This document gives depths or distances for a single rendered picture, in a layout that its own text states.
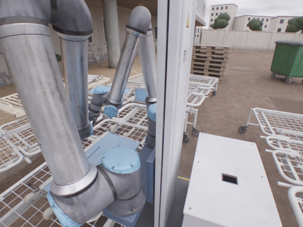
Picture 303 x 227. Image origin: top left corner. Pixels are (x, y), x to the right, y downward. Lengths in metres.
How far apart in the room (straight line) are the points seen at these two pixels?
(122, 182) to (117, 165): 0.07
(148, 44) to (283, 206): 1.88
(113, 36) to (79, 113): 7.02
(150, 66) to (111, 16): 6.72
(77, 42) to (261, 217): 0.86
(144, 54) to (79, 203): 0.84
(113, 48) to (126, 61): 6.75
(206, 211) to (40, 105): 0.63
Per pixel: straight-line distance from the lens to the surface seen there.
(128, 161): 0.60
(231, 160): 0.91
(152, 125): 0.98
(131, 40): 0.89
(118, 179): 0.61
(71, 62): 0.57
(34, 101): 0.45
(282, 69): 7.29
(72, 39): 0.54
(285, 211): 2.03
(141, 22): 0.89
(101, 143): 1.41
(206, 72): 5.72
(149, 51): 1.02
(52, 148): 0.48
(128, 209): 0.75
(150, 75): 1.04
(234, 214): 0.71
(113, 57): 7.68
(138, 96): 2.29
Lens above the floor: 1.41
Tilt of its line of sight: 27 degrees down
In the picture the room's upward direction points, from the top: straight up
